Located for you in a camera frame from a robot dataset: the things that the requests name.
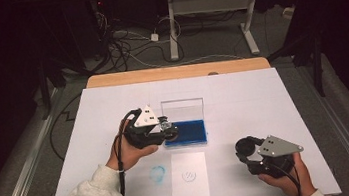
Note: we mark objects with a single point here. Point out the white metal frame desk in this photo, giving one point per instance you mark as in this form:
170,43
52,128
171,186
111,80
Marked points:
211,3

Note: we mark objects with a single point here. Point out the white power adapter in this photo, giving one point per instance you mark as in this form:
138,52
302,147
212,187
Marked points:
154,37

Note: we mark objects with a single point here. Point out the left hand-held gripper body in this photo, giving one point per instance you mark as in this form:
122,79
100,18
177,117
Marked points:
146,118

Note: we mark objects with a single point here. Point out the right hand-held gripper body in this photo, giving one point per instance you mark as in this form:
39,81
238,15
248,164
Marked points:
277,147

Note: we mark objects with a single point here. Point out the metal floor rail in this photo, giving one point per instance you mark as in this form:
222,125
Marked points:
26,170
344,131

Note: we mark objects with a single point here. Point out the person's left hand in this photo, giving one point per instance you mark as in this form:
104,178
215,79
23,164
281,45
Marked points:
129,155

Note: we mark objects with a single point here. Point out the black stand post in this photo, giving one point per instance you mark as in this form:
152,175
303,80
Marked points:
319,76
45,100

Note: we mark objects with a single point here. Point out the white paper sheet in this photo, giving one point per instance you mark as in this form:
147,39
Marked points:
191,193

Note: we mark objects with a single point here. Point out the blue ink pad clear case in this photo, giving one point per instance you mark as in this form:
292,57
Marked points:
190,133

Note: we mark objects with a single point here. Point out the person's right hand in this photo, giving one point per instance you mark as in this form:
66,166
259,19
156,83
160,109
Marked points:
299,183

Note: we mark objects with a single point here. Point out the wooden table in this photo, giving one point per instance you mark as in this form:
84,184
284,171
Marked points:
176,72

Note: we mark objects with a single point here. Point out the blue ink smudge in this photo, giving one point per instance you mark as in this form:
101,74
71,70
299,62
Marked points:
154,176

